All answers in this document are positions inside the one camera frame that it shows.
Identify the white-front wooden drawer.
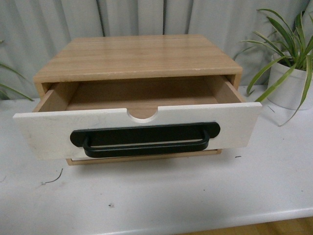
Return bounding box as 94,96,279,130
13,76,262,164

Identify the wooden drawer cabinet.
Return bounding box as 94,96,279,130
32,35,242,167

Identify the white plant pot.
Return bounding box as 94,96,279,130
268,62,313,110

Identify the grey-white curtain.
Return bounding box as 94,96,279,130
0,0,313,98

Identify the green spider plant right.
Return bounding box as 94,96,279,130
233,8,313,119

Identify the green plant leaves left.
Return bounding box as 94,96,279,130
0,52,34,102

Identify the black metal drawer handle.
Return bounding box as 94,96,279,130
70,122,221,158

